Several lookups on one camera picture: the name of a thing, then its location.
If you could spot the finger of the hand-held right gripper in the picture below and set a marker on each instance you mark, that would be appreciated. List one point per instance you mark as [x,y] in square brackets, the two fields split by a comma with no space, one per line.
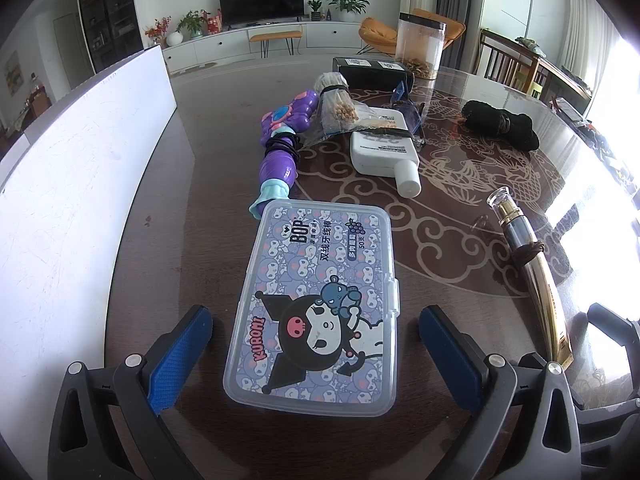
[617,325]

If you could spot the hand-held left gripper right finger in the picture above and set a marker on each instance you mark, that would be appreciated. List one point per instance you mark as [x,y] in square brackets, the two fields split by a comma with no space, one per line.
[450,355]

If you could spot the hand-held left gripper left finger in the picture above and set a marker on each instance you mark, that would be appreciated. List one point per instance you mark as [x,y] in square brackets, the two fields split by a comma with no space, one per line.
[177,360]

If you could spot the cartoon print plastic box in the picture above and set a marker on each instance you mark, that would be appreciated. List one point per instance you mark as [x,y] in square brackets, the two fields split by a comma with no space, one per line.
[310,310]

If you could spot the large white storage box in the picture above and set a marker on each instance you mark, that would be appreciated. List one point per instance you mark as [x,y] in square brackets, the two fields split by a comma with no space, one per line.
[75,185]

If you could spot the white plastic bottle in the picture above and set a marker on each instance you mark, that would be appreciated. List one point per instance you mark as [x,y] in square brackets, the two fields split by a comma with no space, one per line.
[382,155]

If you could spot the purple toy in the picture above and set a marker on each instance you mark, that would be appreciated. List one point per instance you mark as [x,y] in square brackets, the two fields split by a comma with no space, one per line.
[280,167]

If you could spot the blue clear glasses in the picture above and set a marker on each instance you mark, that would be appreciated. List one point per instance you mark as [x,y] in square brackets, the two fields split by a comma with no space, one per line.
[409,110]

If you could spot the clear bag of cotton swabs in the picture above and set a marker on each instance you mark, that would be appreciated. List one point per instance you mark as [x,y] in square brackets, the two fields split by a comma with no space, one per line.
[340,110]

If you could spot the clear plastic jar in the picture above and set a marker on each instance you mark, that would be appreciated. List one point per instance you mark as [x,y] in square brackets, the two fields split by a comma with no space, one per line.
[417,45]

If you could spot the gold and black tube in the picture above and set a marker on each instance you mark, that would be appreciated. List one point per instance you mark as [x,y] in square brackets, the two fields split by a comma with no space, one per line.
[522,232]

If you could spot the black cloth bundle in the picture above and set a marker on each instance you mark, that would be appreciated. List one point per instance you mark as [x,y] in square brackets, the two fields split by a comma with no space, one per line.
[500,120]

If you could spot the wooden sideboard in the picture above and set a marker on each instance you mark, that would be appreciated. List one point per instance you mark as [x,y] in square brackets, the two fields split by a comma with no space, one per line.
[565,77]

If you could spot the wooden chair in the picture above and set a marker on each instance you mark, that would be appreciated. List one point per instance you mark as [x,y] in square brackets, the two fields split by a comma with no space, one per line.
[500,60]

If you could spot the white sheer curtain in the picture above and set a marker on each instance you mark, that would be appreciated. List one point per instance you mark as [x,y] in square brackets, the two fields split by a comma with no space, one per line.
[595,35]

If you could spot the black box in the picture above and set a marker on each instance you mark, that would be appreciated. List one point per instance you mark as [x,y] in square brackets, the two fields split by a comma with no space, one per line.
[370,75]

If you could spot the white tv cabinet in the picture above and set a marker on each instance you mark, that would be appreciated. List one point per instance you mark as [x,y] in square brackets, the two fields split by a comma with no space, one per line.
[220,42]

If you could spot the white vase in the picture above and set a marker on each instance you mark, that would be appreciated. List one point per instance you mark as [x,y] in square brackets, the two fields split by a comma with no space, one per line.
[174,39]

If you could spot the orange lounge chair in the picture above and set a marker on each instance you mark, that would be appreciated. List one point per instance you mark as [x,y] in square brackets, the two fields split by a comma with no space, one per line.
[377,32]

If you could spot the red flowers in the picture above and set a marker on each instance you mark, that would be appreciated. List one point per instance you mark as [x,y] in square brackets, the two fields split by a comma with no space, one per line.
[156,30]

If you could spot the leafy green potted plant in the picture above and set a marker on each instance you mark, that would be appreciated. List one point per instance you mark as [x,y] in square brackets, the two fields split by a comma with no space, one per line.
[191,22]

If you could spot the red gift box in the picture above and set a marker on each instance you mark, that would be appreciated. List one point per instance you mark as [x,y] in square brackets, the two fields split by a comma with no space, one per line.
[214,24]

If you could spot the orange bench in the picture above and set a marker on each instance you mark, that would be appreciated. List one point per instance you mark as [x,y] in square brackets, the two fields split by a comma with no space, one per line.
[275,35]

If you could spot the dark display cabinet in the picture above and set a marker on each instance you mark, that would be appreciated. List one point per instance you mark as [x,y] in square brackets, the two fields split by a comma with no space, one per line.
[110,15]

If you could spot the black television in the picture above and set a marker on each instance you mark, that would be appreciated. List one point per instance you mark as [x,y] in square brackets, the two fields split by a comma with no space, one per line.
[260,2]

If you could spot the large green potted plant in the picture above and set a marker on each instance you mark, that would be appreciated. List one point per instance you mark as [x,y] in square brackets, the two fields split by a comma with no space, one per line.
[347,2]

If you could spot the small green potted plant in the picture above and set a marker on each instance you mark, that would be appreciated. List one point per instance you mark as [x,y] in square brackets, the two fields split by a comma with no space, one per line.
[315,7]

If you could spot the framed wall painting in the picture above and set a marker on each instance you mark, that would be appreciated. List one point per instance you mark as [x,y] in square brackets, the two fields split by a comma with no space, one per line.
[14,74]

